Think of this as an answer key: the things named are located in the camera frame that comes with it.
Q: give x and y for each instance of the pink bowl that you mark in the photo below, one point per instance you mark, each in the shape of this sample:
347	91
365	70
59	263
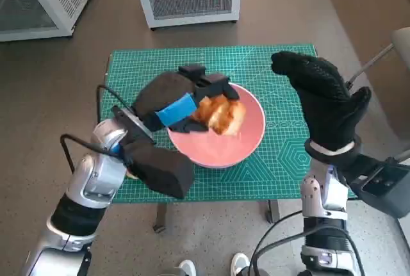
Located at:
224	151

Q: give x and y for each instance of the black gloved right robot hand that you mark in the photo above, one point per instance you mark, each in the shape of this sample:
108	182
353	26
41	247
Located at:
326	103

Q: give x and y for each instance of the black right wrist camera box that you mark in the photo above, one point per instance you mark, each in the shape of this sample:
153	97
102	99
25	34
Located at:
381	186

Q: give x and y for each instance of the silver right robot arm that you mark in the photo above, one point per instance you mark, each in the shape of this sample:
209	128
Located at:
312	199

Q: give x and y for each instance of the grey chair with metal legs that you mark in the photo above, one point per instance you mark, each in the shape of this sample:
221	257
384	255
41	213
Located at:
404	64

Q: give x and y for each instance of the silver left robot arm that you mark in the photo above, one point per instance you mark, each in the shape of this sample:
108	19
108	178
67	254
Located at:
96	173

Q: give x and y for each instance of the black metal table leg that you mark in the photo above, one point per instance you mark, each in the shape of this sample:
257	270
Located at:
273	212
160	216

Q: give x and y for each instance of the round toy bread roll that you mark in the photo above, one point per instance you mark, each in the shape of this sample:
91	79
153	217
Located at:
131	174

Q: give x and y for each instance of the green cutting mat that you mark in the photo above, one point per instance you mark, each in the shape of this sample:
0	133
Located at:
256	61

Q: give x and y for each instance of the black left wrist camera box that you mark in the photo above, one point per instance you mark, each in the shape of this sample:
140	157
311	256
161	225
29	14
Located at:
160	170

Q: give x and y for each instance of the white board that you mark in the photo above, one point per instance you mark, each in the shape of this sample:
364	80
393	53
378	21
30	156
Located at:
406	234

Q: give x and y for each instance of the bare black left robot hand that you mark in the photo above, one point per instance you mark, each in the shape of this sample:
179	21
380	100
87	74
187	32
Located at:
163	93

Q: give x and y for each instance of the long toy bread loaf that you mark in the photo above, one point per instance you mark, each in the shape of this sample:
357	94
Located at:
224	116

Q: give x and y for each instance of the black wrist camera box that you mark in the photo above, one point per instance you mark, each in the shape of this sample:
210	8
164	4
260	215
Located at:
160	170
381	186

